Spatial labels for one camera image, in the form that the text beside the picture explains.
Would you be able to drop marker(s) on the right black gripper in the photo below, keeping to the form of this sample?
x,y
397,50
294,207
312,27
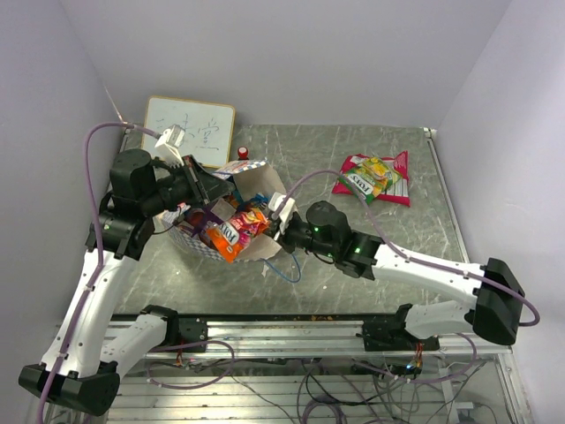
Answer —
x,y
283,239

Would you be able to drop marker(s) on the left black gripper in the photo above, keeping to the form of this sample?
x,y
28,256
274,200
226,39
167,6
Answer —
x,y
208,186

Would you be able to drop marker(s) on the blue checkered paper bag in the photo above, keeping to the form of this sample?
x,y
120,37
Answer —
x,y
249,178

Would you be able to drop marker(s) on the orange snack packet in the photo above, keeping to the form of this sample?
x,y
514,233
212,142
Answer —
x,y
241,238

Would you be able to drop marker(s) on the green snack packet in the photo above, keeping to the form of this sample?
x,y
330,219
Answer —
x,y
369,176

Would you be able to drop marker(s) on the red pink snack packet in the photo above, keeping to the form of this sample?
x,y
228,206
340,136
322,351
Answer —
x,y
399,192

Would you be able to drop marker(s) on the purple snack packet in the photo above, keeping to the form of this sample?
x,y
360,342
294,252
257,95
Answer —
x,y
198,220

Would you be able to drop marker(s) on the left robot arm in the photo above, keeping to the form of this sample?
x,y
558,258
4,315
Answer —
x,y
79,371

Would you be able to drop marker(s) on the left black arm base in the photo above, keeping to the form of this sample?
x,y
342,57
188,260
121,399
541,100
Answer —
x,y
185,333

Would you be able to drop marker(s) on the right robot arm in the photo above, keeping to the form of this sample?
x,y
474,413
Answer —
x,y
483,299

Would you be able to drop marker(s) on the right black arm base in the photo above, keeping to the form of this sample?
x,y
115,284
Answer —
x,y
386,335

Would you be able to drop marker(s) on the blue candy packet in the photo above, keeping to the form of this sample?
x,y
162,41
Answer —
x,y
259,200

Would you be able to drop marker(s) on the small yellow-framed whiteboard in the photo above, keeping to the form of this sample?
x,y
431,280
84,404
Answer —
x,y
208,127

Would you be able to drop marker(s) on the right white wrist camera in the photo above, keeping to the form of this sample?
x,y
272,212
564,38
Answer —
x,y
280,210

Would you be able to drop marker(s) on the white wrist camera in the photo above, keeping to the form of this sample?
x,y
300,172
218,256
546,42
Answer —
x,y
280,210
168,143

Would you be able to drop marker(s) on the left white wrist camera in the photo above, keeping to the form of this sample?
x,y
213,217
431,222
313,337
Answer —
x,y
168,143

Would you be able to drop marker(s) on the aluminium rail frame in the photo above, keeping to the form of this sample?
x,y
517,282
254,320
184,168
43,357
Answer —
x,y
310,369

